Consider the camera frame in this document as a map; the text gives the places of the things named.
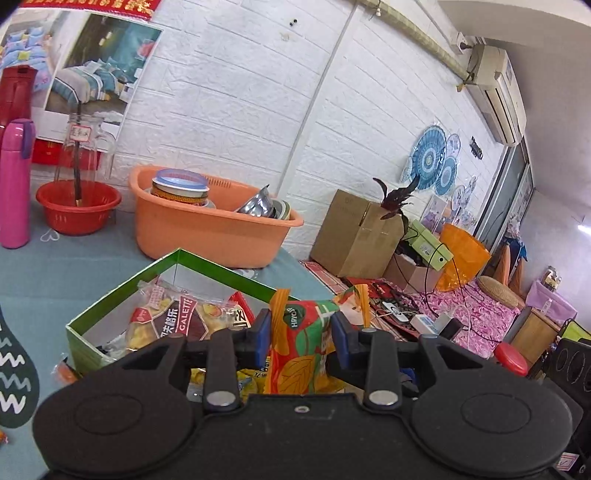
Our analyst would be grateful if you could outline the blue patterned paper fan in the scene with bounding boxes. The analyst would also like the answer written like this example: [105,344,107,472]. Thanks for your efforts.
[406,124,462,199]

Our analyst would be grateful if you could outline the green cardboard box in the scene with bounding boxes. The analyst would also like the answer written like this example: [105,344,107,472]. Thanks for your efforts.
[66,249,279,376]

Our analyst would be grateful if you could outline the orange plastic basin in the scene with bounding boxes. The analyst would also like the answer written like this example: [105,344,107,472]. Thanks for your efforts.
[129,166,304,269]

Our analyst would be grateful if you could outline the white power strip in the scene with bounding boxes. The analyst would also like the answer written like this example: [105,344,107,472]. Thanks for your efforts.
[411,314,463,339]

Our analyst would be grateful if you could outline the red gold wall banner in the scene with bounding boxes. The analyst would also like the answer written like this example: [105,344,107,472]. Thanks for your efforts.
[23,0,161,20]

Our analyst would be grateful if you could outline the steel bowl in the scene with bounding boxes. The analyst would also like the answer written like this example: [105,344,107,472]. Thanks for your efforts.
[235,185,278,217]

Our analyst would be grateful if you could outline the large cardboard box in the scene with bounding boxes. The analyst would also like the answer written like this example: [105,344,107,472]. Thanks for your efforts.
[310,189,404,278]

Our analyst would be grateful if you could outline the dark red biscuit packet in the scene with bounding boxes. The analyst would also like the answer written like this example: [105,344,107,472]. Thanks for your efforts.
[127,295,208,343]

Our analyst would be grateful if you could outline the bedding wall poster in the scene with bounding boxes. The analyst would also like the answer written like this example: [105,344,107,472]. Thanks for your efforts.
[0,9,163,139]

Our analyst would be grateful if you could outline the woven round cushion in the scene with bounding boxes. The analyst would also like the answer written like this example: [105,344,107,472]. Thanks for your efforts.
[478,276,520,308]

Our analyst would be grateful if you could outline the white charging device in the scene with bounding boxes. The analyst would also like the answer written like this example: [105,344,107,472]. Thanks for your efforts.
[383,302,410,324]

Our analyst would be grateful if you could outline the orange plastic bag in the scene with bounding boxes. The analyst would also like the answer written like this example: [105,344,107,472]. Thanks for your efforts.
[436,224,491,291]

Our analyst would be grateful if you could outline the orange leaf-print snack packet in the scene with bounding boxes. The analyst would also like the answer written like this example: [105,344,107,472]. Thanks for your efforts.
[268,284,371,395]

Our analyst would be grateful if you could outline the plaid cloth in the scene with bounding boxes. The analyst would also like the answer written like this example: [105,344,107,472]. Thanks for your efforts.
[300,261,354,297]

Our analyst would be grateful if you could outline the red envelopes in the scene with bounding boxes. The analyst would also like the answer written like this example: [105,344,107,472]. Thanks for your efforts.
[346,277,416,324]

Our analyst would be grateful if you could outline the glass pitcher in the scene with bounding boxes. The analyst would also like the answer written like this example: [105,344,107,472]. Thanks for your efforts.
[54,113,116,186]

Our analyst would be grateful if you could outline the pink floral cloth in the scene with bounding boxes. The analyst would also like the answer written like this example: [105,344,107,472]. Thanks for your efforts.
[413,281,523,361]

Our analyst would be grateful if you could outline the white air conditioner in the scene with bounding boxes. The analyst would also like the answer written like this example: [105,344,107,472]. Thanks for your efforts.
[466,44,527,147]

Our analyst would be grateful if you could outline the small cardboard box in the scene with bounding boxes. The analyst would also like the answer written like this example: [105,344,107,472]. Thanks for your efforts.
[385,254,444,294]

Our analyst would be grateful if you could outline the pink insulated bottle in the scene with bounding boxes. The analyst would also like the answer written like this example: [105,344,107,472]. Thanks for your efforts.
[0,119,37,249]

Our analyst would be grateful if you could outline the small orange snack packet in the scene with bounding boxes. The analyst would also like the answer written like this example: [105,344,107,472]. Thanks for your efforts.
[53,355,79,384]

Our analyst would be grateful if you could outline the red plastic basin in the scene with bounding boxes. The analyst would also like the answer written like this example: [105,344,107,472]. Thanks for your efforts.
[36,181,122,236]

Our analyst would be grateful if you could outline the round container with blue lid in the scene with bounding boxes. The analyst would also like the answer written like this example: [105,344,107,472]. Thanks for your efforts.
[151,169,211,208]

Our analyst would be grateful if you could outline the red thermos jug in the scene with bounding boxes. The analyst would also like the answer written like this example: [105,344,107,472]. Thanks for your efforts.
[0,66,38,130]

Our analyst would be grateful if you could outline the teal printed tablecloth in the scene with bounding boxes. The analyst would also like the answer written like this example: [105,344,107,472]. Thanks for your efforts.
[0,182,338,480]

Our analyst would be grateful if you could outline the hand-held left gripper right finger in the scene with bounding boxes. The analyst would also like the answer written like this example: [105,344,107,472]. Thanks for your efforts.
[329,312,500,411]

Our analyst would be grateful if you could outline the yellow snack packet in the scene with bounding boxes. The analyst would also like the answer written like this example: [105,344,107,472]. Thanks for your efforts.
[188,367,271,398]

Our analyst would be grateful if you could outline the red gift box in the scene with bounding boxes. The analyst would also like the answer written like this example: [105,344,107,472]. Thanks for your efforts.
[32,138,62,165]

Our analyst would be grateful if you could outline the wooden cabinet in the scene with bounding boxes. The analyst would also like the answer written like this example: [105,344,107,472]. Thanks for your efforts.
[510,307,561,365]

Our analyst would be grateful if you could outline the red round stool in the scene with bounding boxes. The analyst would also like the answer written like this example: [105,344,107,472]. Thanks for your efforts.
[494,344,528,377]

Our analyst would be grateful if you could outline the green flat boxes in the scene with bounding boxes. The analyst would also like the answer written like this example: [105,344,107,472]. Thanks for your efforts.
[409,220,452,271]

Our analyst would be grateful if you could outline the purple leafed plant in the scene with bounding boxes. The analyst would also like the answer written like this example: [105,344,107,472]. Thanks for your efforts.
[373,178,422,232]

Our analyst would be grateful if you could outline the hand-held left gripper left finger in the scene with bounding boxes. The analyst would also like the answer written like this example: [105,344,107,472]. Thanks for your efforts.
[122,308,273,414]

